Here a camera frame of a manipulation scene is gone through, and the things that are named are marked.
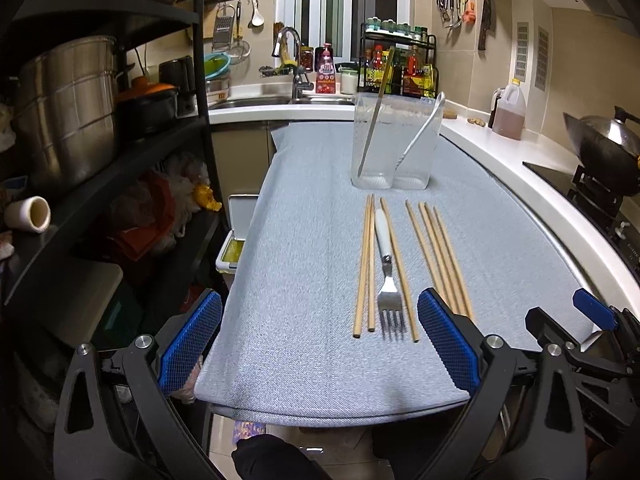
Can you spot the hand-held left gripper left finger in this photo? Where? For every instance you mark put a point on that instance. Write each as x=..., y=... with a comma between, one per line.
x=192, y=340

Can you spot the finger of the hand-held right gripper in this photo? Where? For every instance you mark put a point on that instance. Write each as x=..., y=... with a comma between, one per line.
x=542, y=322
x=592, y=307

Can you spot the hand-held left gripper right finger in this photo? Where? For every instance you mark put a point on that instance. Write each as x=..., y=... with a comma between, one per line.
x=447, y=340

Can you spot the row of wooden chopsticks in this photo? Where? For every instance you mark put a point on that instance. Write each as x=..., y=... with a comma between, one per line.
x=364, y=270

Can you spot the clear plastic utensil container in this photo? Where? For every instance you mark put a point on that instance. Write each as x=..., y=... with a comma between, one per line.
x=395, y=150

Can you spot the white spoon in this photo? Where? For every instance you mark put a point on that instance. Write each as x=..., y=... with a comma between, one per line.
x=425, y=130

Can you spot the light wooden chopstick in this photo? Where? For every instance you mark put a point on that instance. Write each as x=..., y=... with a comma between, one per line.
x=376, y=110

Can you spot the black gas stove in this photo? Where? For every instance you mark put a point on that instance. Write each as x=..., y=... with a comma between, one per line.
x=600, y=200

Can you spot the white trash bin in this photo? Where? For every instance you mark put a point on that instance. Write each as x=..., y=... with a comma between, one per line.
x=237, y=240

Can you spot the white board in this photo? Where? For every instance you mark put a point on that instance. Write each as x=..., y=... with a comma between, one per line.
x=85, y=290

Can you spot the grey cloth mat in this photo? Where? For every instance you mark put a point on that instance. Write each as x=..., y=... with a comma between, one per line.
x=300, y=260

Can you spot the person's dark trousers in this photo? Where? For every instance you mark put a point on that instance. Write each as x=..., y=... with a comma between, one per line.
x=280, y=457

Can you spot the pile of plastic bags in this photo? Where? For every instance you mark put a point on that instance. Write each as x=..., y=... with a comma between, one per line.
x=165, y=195

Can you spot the black wok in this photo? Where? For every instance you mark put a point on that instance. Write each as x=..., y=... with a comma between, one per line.
x=607, y=142

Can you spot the ginger root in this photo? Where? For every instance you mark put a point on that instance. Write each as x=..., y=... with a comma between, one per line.
x=476, y=121

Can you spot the cooking oil jug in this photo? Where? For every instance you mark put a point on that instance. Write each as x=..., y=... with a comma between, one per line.
x=510, y=110

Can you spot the black pot with orange lid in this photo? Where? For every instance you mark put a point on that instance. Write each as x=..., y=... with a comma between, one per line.
x=147, y=102

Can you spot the steel sink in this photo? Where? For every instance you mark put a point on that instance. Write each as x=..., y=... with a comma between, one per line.
x=280, y=102

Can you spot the black kettle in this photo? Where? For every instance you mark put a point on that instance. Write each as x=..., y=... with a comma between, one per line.
x=177, y=77

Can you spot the steel stockpot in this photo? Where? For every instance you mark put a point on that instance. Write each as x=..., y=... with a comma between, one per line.
x=65, y=110

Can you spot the stack of bowls and colander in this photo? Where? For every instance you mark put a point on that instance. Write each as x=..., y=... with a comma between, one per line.
x=217, y=72

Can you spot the group of sauce bottles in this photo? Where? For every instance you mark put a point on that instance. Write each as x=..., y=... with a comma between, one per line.
x=412, y=72

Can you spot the white jar with black lid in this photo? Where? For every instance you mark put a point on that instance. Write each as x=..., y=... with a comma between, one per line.
x=348, y=81

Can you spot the black shelf rack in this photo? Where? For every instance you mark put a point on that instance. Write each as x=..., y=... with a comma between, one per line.
x=200, y=60

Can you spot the sink sponge rack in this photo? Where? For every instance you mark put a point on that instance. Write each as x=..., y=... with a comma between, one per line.
x=277, y=70

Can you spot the black spice rack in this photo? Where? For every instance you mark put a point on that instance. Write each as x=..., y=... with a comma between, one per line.
x=364, y=60

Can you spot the red detergent pouch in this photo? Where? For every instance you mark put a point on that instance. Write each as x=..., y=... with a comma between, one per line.
x=325, y=74

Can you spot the metal strainer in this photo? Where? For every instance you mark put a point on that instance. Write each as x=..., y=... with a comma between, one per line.
x=241, y=51

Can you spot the chrome faucet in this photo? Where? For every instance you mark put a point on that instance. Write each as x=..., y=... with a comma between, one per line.
x=295, y=62

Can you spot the glass jar with red contents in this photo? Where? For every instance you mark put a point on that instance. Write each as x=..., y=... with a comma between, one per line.
x=306, y=59

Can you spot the hanging cleaver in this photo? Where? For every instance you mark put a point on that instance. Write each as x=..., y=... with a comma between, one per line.
x=484, y=22

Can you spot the metal grater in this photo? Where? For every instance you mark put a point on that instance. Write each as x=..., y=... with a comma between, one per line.
x=223, y=27

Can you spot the row of spice jars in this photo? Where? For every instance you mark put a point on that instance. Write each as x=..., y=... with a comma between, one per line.
x=397, y=25

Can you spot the orange hanging kitchen tool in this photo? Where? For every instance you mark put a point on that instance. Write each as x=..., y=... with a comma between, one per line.
x=469, y=10

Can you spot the hanging metal kitchen tools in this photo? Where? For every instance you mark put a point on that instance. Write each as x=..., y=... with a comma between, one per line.
x=450, y=7

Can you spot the white ladle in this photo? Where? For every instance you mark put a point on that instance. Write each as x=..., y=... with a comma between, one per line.
x=256, y=15

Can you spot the white framed window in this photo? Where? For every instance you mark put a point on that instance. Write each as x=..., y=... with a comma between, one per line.
x=345, y=5

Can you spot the grey wall vent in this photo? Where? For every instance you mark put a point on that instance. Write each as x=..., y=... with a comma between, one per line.
x=541, y=62
x=521, y=52

